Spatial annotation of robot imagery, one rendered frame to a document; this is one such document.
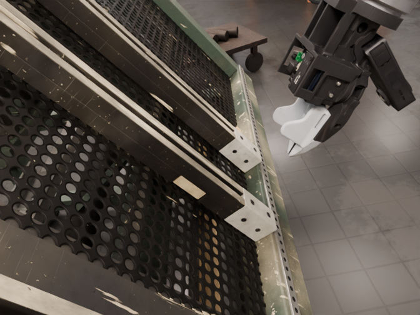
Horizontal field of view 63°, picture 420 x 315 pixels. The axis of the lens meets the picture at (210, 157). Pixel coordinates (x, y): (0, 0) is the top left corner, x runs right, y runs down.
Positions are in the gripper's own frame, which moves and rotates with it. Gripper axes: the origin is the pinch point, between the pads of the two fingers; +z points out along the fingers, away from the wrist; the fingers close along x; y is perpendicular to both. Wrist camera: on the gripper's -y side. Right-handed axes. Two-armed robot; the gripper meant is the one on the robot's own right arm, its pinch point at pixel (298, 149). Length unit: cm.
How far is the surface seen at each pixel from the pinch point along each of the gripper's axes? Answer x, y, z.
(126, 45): -47, 25, 10
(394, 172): -115, -159, 65
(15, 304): 18.3, 31.0, 13.3
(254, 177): -40, -21, 36
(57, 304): 17.3, 27.4, 14.6
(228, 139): -44, -10, 28
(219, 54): -113, -18, 27
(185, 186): -18.9, 6.2, 27.2
